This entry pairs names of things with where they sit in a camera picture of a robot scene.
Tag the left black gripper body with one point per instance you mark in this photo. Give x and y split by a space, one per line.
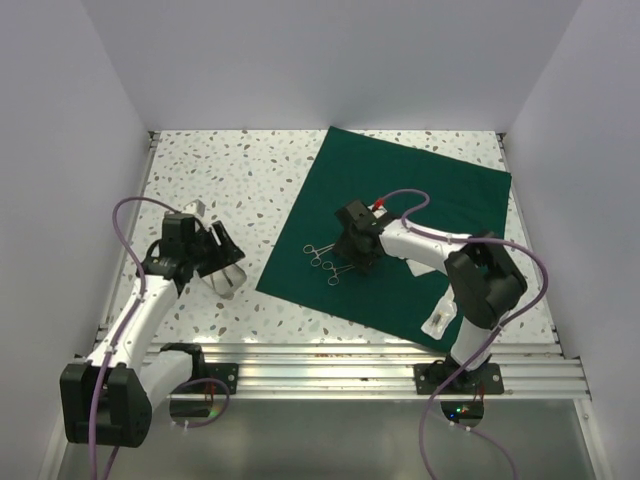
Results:
200 248

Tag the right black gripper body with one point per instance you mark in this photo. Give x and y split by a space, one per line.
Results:
349 245

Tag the silver forceps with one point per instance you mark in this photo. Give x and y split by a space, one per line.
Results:
335 272
316 253

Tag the stainless steel instrument tray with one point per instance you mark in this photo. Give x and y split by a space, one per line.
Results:
226 281

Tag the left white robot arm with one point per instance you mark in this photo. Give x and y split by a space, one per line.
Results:
109 398

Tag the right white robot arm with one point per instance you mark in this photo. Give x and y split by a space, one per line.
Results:
484 282

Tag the green surgical drape cloth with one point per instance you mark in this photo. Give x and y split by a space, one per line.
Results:
390 300

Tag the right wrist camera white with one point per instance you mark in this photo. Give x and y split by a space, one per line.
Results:
380 212

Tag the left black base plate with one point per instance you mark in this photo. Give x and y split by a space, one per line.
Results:
220 375

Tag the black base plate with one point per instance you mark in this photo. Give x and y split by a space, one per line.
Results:
486 380
220 375

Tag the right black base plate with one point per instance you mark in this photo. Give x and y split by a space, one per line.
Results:
486 380

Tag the aluminium frame rail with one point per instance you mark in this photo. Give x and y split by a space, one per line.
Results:
385 371

